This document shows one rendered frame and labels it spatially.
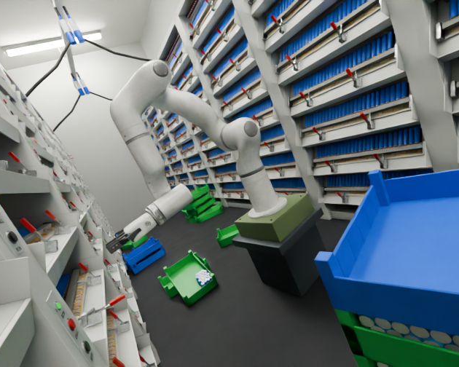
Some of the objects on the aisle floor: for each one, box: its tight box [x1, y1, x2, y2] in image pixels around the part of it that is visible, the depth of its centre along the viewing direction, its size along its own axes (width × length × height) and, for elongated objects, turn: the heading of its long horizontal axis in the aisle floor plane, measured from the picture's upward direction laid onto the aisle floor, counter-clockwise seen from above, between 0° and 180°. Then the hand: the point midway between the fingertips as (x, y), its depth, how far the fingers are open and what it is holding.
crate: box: [216, 224, 240, 248], centre depth 194 cm, size 30×20×8 cm
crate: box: [163, 250, 218, 307], centre depth 147 cm, size 30×20×8 cm
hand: (114, 245), depth 83 cm, fingers open, 3 cm apart
